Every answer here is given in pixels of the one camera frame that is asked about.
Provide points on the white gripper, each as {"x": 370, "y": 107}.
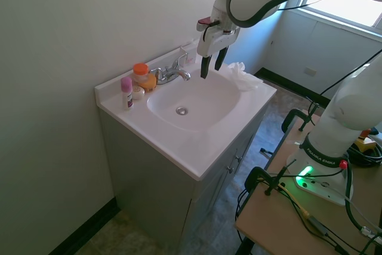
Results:
{"x": 212, "y": 41}

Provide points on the white Franka Panda arm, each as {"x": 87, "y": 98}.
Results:
{"x": 337, "y": 117}

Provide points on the crumpled white tissue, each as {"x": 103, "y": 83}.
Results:
{"x": 242, "y": 77}

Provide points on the white box with pink print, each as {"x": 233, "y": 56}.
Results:
{"x": 188, "y": 53}

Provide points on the chrome sink faucet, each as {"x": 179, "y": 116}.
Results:
{"x": 170, "y": 73}

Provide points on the chrome sink drain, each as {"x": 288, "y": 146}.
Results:
{"x": 182, "y": 110}

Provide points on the white vanity sink top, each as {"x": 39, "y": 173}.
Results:
{"x": 191, "y": 117}

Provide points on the orange cream jar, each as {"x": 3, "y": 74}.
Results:
{"x": 148, "y": 83}

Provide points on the orange lidded clear jar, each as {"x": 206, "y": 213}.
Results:
{"x": 140, "y": 72}

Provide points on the small white round jar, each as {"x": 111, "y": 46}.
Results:
{"x": 138, "y": 92}

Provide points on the pink capped deodorant stick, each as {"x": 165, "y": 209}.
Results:
{"x": 126, "y": 93}

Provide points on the metal cabinet knob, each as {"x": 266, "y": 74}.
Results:
{"x": 237, "y": 157}
{"x": 229, "y": 168}

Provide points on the black C-clamp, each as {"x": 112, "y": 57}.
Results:
{"x": 300, "y": 117}
{"x": 262, "y": 181}

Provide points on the grey vanity cabinet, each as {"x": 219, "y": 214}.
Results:
{"x": 191, "y": 192}

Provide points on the wooden robot mounting table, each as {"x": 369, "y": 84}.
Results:
{"x": 298, "y": 207}

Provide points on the yellow emergency stop box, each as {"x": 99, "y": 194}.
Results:
{"x": 367, "y": 143}

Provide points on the white wall outlet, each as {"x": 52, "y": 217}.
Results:
{"x": 310, "y": 71}

